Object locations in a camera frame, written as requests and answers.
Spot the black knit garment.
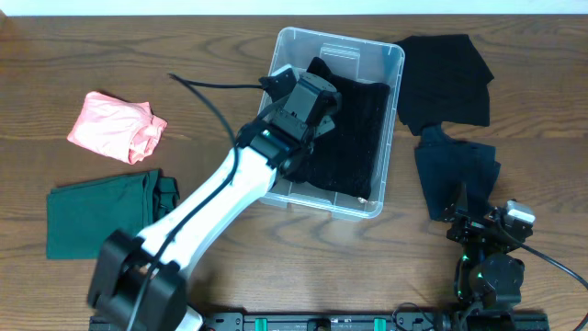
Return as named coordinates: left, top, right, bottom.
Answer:
left=286, top=57, right=390, bottom=200

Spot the pink garment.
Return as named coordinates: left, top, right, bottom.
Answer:
left=67, top=91, right=167, bottom=165

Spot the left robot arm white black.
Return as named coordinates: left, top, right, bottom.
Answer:
left=87, top=73, right=342, bottom=330

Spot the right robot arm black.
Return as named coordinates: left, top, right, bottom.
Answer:
left=441, top=184, right=536, bottom=312

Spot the dark teal folded garment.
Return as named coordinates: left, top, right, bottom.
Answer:
left=414, top=125, right=501, bottom=221

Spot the clear plastic storage bin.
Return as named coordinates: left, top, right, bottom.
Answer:
left=260, top=27, right=405, bottom=221

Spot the black folded cloth right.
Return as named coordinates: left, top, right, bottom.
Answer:
left=397, top=34, right=494, bottom=136

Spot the green folded garment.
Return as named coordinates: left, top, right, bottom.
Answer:
left=46, top=169, right=179, bottom=259

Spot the black mounting rail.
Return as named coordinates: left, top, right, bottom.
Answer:
left=89, top=312, right=551, bottom=331

